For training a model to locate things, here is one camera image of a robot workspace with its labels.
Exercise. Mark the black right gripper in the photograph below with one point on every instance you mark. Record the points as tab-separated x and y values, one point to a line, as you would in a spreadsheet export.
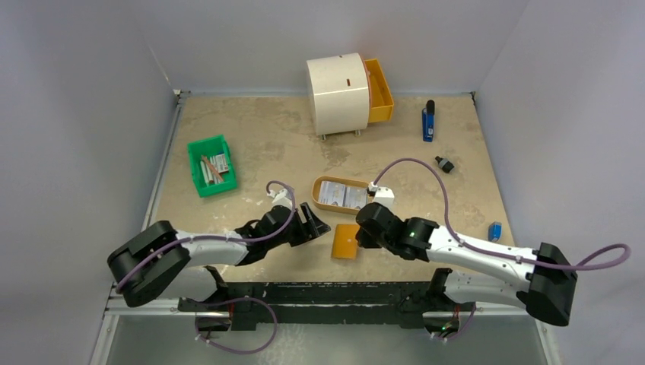
366	237

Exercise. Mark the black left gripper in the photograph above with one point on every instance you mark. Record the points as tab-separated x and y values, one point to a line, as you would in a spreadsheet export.
315	227

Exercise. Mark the yellow leather card holder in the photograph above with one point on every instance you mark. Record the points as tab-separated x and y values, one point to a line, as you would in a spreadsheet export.
345	245

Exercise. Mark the white patterned credit card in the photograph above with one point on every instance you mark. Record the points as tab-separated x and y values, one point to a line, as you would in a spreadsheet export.
331	193

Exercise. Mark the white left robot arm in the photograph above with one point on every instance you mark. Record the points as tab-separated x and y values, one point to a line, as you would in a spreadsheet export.
146	265

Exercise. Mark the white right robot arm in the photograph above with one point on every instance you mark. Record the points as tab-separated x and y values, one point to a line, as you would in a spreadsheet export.
484	272

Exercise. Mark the card pack in bin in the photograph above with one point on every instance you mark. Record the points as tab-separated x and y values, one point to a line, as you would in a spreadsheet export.
220	163

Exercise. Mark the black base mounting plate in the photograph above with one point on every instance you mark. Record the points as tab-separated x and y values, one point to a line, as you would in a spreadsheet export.
407	304

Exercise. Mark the small black knob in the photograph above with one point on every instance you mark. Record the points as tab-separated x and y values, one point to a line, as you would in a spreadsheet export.
444	164

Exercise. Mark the small blue box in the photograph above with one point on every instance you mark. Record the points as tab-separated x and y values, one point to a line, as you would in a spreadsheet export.
495	231

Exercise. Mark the pens in green bin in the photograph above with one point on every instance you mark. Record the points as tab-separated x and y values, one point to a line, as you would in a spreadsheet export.
214	178

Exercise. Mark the yellow open drawer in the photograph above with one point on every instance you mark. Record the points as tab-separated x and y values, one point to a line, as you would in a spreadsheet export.
381	101

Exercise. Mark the blue black marker tool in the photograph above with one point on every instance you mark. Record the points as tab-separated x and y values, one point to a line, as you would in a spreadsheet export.
428	120

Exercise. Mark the green plastic bin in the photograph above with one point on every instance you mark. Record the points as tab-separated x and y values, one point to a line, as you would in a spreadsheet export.
210	147

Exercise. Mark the cream round drawer cabinet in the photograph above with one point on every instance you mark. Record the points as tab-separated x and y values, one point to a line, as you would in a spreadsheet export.
339	94

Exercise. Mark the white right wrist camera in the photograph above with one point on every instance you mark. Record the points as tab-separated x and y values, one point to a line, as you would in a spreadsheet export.
381	194

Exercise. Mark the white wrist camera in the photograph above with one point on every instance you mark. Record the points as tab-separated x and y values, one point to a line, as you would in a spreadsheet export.
283	197
381	194

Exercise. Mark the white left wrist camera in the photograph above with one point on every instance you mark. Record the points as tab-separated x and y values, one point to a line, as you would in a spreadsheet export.
283	197

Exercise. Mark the aluminium frame rail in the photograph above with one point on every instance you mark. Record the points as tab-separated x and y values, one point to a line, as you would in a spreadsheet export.
273	146

